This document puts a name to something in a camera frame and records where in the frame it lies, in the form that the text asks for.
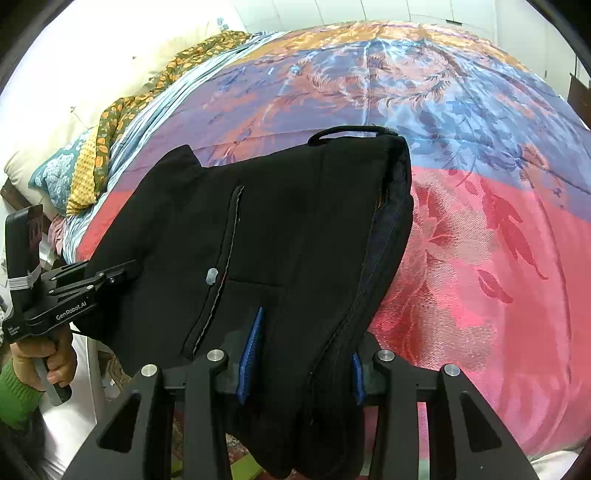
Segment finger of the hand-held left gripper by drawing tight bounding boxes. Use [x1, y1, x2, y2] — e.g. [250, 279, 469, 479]
[48, 272, 127, 298]
[45, 259, 138, 283]

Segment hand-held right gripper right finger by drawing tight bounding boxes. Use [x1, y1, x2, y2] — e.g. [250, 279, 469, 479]
[351, 331, 541, 480]

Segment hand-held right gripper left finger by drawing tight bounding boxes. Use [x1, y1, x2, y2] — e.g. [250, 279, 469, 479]
[65, 306, 269, 480]

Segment black pants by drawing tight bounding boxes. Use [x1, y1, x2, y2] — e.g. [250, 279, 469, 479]
[76, 124, 415, 480]

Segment person's left forearm green sleeve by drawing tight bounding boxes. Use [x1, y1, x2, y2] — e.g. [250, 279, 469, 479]
[0, 359, 45, 431]

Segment person's left hand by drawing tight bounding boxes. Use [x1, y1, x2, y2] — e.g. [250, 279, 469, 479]
[10, 329, 79, 388]

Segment pink cloth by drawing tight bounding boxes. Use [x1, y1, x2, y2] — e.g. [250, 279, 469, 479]
[47, 216, 66, 256]

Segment yellow dotted cloth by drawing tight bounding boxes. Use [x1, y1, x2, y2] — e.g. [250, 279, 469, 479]
[66, 124, 112, 216]

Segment teal floral pillow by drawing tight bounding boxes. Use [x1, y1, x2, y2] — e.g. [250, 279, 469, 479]
[28, 131, 94, 214]

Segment blue striped bed sheet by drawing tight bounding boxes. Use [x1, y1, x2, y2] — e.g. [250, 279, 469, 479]
[60, 31, 289, 266]

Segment cream pillow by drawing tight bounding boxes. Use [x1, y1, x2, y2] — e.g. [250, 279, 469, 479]
[4, 18, 232, 190]

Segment floral satin bedspread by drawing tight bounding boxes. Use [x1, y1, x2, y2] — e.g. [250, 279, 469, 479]
[60, 21, 591, 462]

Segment yellow floral cloth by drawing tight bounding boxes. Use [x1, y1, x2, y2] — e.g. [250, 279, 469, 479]
[93, 30, 254, 205]

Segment dark wooden cabinet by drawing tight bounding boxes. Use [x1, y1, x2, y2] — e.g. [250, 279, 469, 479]
[568, 73, 591, 121]

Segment white wardrobe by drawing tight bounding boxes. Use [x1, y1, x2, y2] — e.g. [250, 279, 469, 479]
[233, 0, 498, 43]

